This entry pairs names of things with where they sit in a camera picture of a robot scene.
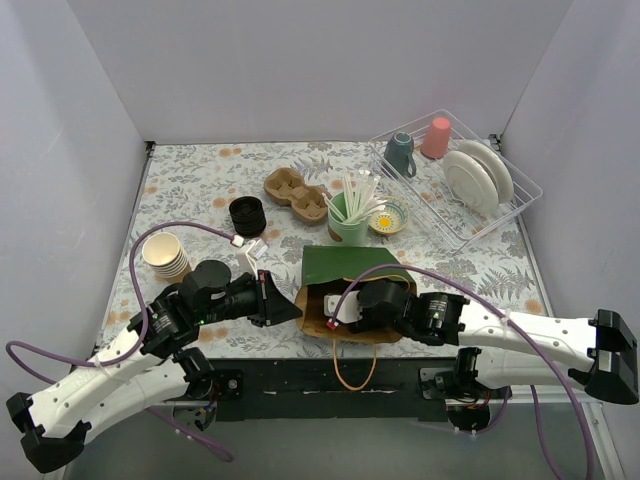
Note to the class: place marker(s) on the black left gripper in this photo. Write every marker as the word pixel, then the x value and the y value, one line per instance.
pixel 261 298

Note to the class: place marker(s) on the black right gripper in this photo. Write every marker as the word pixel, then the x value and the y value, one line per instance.
pixel 360 325

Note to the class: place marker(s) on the green paper bag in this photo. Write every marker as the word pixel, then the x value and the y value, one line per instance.
pixel 328 271

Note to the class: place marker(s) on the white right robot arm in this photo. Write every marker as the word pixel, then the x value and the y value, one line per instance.
pixel 500 348

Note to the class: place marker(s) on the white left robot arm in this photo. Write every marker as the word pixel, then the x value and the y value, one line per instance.
pixel 152 360

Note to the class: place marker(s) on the green straw holder cup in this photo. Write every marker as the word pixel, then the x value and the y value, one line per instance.
pixel 351 235

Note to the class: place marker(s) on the blue yellow patterned bowl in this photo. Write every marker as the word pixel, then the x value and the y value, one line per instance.
pixel 392 219

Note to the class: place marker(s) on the stack of black lids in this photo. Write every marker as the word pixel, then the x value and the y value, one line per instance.
pixel 248 217

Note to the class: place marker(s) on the floral tablecloth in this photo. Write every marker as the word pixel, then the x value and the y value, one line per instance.
pixel 190 188

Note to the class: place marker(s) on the paper wrapped straw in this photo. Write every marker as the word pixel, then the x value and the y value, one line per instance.
pixel 366 210
pixel 353 188

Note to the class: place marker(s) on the brown cardboard cup carrier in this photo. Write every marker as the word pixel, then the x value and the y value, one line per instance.
pixel 286 187

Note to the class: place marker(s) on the stack of brown paper cups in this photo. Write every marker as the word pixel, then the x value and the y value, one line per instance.
pixel 165 255

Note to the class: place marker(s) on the white plate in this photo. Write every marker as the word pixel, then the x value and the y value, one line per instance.
pixel 493 165
pixel 470 183

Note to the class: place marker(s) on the teal mug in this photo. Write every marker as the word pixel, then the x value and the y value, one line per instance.
pixel 399 154

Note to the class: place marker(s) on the pink plastic cup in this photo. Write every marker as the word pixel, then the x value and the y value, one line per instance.
pixel 436 139

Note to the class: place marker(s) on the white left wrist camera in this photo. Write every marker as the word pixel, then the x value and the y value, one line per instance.
pixel 248 252

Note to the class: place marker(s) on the white wire dish rack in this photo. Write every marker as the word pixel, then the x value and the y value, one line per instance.
pixel 432 204

